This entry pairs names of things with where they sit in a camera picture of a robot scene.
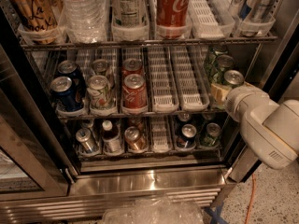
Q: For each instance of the front blue Pepsi can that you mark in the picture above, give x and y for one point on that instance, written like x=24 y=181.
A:
x=66 y=93

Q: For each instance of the blue silver slim can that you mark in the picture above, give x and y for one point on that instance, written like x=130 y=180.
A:
x=240 y=0

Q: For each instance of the red coke can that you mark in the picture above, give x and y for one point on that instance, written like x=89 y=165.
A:
x=132 y=66
x=134 y=91

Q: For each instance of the silver slim can top right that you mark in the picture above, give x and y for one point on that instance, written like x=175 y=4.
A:
x=258 y=9

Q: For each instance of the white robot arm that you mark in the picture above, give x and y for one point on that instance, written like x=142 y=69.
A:
x=270 y=129

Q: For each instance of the copper can bottom shelf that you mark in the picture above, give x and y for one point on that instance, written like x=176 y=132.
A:
x=134 y=139

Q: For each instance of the green can bottom shelf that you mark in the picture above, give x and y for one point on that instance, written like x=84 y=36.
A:
x=210 y=136

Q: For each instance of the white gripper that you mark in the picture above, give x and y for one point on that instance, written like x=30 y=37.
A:
x=239 y=101

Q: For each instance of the white empty shelf tray right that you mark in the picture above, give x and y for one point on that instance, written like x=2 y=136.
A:
x=191 y=88

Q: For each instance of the silver white can top shelf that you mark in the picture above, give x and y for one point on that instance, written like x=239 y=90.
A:
x=129 y=13

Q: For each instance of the small brown drink bottle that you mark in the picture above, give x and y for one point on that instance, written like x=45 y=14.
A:
x=111 y=136

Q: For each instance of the clear plastic bag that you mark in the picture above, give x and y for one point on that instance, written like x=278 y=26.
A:
x=160 y=211

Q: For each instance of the white empty tray shelf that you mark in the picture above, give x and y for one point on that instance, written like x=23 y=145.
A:
x=211 y=19
x=160 y=134

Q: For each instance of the white green can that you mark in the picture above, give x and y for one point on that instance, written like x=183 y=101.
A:
x=99 y=91
x=103 y=67

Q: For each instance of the white empty shelf tray left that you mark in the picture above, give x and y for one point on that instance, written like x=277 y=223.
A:
x=163 y=88

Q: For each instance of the dark blue can bottom shelf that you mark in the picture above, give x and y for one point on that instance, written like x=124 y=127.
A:
x=186 y=136

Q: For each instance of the green can shelf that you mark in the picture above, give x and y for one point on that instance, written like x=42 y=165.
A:
x=233 y=79
x=210 y=136
x=221 y=64
x=212 y=53

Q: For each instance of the stainless steel fridge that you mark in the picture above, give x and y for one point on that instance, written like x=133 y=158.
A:
x=63 y=183

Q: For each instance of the white empty tray top shelf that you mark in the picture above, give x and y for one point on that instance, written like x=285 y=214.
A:
x=211 y=19

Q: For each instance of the front red Coke can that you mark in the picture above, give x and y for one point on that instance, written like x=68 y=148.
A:
x=134 y=91

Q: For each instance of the white empty tray bottom shelf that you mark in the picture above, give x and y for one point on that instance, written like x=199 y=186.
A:
x=160 y=134

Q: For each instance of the blue tape cross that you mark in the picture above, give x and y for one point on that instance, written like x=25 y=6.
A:
x=215 y=214

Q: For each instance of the front white green can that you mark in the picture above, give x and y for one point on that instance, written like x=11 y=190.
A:
x=99 y=91

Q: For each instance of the clear water bottle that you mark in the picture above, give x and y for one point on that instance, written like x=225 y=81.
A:
x=85 y=20

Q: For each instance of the gold LaCroix can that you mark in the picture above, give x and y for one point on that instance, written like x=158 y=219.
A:
x=37 y=17

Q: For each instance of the red Coca-Cola can top shelf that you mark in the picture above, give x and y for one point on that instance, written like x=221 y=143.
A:
x=171 y=17

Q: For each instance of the rear red Coke can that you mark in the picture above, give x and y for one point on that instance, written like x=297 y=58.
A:
x=132 y=66

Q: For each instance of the rear blue Pepsi can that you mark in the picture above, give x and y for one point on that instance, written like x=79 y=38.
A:
x=72 y=70

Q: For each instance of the silver can bottom shelf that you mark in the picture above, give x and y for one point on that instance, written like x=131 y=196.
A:
x=85 y=137

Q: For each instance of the blue pepsi can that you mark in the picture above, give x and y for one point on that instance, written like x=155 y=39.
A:
x=72 y=70
x=66 y=93

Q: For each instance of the rear white green can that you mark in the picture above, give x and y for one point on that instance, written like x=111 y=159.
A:
x=103 y=67

